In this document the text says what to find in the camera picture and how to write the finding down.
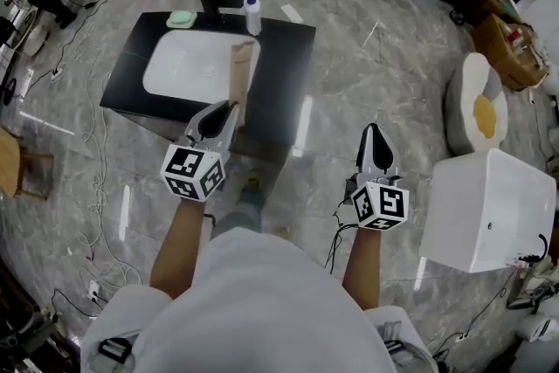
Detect white flat strip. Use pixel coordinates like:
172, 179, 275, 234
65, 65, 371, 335
279, 3, 305, 24

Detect white sink basin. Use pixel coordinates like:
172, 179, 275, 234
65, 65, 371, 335
141, 30, 262, 107

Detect black faucet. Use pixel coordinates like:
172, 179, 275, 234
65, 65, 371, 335
197, 0, 245, 25

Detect white pump bottle blue top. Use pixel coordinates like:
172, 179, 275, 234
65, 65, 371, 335
243, 0, 264, 38

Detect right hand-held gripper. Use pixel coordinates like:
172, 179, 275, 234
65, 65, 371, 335
344, 122, 411, 231

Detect dark equipment pile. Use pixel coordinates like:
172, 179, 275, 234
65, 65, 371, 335
0, 261, 82, 373

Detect person's white shirt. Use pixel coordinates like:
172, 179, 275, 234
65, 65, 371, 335
79, 226, 438, 373

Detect person's left forearm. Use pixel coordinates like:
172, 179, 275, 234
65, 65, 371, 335
148, 197, 207, 301

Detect white floor cable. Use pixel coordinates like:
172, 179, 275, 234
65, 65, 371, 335
56, 24, 144, 289

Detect white devices pile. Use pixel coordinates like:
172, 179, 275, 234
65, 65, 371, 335
505, 255, 559, 373

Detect person's jeans leg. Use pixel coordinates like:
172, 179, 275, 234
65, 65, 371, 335
209, 186, 264, 240

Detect fried egg shaped cushion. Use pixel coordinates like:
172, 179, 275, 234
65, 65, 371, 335
444, 51, 509, 157

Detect green soap dish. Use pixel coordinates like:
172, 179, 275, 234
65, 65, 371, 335
167, 10, 199, 30

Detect black sink counter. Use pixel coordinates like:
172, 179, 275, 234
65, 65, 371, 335
99, 11, 317, 146

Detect beige toiletry item box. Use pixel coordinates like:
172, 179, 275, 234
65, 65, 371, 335
226, 40, 257, 128

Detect wooden stool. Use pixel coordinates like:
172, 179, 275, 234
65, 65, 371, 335
0, 125, 56, 201

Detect person's shoe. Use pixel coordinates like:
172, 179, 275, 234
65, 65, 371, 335
243, 167, 264, 194

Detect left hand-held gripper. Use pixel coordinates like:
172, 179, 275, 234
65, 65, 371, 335
160, 100, 241, 203

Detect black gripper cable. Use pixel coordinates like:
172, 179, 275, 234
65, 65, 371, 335
324, 198, 360, 275

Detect white ceramic tank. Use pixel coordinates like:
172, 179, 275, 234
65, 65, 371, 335
418, 147, 559, 274

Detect large open cardboard box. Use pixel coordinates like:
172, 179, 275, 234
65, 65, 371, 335
473, 12, 550, 92

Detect person's right forearm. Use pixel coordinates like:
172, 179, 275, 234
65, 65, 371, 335
341, 225, 386, 314

